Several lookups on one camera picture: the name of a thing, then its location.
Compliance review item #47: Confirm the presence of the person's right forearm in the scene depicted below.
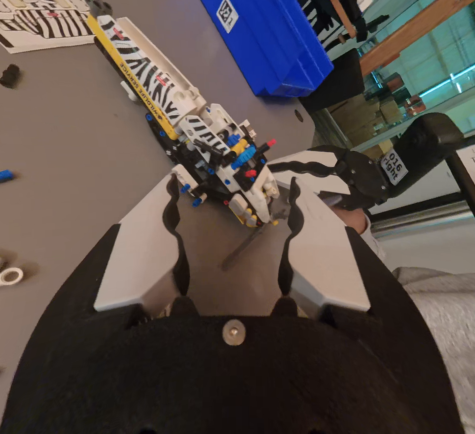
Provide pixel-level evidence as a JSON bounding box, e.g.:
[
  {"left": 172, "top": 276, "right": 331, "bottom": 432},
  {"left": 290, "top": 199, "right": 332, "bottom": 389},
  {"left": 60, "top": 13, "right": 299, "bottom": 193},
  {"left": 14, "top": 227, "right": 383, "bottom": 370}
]
[{"left": 361, "top": 213, "right": 388, "bottom": 261}]

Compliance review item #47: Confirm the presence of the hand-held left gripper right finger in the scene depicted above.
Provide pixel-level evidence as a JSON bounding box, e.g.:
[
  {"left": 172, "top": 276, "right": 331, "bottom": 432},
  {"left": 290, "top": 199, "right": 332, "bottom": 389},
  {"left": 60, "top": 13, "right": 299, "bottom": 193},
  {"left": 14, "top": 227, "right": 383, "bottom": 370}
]
[{"left": 278, "top": 177, "right": 372, "bottom": 321}]

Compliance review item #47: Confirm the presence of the black chair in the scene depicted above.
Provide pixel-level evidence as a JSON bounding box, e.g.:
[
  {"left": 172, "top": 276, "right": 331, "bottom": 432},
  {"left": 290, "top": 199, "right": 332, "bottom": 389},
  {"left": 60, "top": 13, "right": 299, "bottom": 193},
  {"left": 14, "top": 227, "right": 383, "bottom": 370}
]
[{"left": 299, "top": 48, "right": 366, "bottom": 114}]

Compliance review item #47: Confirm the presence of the zebra striped lego helicopter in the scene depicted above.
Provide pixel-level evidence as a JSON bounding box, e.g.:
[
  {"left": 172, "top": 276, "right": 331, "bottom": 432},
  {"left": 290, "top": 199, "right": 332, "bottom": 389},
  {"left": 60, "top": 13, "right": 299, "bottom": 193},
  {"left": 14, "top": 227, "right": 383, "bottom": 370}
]
[{"left": 83, "top": 0, "right": 281, "bottom": 271}]

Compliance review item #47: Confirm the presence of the person's torso grey sweatshirt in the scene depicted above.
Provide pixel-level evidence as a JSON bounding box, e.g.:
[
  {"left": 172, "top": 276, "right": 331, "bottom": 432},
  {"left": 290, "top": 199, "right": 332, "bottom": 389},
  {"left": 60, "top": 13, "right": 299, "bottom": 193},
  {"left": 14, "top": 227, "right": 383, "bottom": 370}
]
[{"left": 393, "top": 266, "right": 475, "bottom": 434}]

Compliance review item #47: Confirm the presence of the person's right hand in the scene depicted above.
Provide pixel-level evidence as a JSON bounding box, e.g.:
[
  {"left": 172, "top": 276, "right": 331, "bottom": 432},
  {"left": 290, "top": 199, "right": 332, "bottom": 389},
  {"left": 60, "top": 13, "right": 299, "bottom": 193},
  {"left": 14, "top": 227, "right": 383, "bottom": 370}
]
[{"left": 332, "top": 207, "right": 369, "bottom": 235}]

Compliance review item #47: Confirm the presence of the wooden beam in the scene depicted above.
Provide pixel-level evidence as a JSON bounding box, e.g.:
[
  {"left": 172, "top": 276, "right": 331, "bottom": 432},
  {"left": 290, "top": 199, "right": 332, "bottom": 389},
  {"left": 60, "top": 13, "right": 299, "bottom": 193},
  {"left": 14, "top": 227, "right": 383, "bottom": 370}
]
[{"left": 359, "top": 0, "right": 475, "bottom": 75}]

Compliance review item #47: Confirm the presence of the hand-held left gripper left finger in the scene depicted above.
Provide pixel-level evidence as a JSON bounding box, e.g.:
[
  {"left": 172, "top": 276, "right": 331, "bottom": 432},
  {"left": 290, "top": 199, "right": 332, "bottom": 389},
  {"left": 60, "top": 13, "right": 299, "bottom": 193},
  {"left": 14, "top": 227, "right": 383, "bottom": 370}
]
[{"left": 94, "top": 174, "right": 190, "bottom": 318}]

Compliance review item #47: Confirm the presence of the stack of cardboard boxes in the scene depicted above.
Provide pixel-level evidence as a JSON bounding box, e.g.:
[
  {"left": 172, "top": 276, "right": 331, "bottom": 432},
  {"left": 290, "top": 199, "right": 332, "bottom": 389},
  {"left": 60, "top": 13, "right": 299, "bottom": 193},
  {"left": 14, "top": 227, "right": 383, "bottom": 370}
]
[{"left": 327, "top": 94, "right": 405, "bottom": 162}]

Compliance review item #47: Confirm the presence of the blue storage bin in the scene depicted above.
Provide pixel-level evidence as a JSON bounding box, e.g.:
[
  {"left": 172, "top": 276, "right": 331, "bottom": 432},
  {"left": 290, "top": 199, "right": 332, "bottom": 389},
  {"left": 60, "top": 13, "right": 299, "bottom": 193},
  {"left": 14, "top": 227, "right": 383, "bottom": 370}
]
[{"left": 181, "top": 0, "right": 334, "bottom": 98}]

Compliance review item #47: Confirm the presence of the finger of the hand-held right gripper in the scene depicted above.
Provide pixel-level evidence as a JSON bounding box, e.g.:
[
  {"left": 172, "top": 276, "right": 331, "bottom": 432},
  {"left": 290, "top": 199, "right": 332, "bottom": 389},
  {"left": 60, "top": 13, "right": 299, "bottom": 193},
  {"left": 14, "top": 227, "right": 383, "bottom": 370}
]
[
  {"left": 267, "top": 145, "right": 349, "bottom": 179},
  {"left": 276, "top": 177, "right": 351, "bottom": 198}
]

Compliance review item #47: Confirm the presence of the black lego connector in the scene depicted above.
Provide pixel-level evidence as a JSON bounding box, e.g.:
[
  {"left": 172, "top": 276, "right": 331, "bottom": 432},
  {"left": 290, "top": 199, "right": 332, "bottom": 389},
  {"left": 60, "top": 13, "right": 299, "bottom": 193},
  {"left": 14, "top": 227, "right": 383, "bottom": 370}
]
[{"left": 0, "top": 64, "right": 21, "bottom": 89}]

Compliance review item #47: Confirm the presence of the zebra sticker sheet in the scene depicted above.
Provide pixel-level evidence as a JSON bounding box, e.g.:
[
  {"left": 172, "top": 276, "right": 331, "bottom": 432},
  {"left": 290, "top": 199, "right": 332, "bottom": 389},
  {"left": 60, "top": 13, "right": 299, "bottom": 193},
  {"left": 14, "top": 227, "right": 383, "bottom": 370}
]
[{"left": 0, "top": 0, "right": 98, "bottom": 53}]

